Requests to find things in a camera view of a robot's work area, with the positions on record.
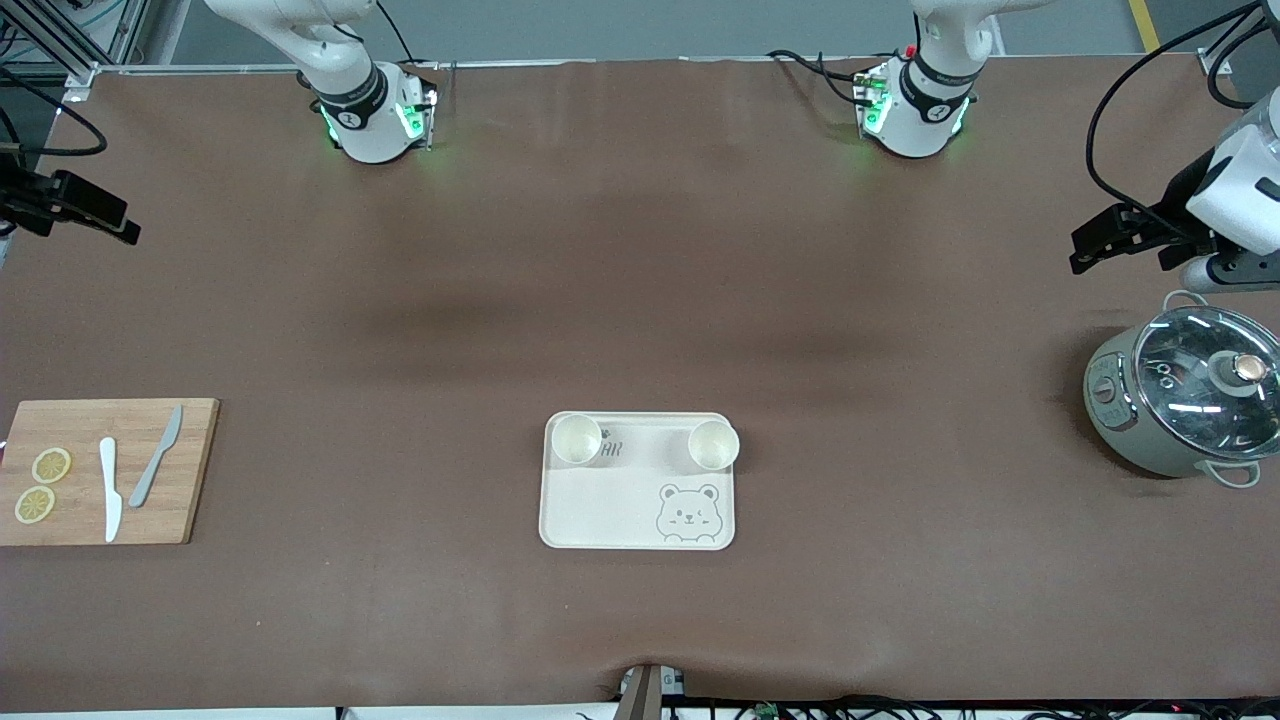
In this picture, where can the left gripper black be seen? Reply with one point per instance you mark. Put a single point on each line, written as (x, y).
(1178, 201)

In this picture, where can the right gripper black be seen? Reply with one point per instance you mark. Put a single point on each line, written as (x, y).
(22, 197)

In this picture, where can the white plastic cup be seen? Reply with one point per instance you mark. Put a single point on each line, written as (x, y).
(713, 447)
(577, 440)

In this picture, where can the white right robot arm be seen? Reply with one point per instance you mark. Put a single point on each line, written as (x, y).
(350, 110)

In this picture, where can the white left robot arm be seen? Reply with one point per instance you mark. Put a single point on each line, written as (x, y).
(920, 115)

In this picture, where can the white bear print tray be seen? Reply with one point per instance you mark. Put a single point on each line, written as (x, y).
(620, 510)

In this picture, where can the glass pot lid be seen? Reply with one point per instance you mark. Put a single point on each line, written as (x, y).
(1190, 390)

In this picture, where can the green electric cooking pot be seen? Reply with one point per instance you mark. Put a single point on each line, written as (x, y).
(1125, 430)

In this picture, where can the yellow lemon slice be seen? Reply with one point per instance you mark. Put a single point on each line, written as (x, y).
(35, 504)
(51, 465)

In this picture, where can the grey plastic knife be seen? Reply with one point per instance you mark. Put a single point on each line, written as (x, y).
(150, 470)

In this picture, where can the white plastic knife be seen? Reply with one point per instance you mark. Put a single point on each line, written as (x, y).
(111, 490)

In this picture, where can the wooden cutting board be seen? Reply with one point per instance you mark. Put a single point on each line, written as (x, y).
(170, 520)

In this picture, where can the brown table mat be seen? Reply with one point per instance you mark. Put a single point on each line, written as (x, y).
(640, 250)

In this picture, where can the aluminium frame strut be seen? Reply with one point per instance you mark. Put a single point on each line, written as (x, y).
(1216, 62)
(70, 55)

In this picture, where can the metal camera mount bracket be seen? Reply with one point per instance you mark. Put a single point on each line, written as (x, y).
(645, 695)

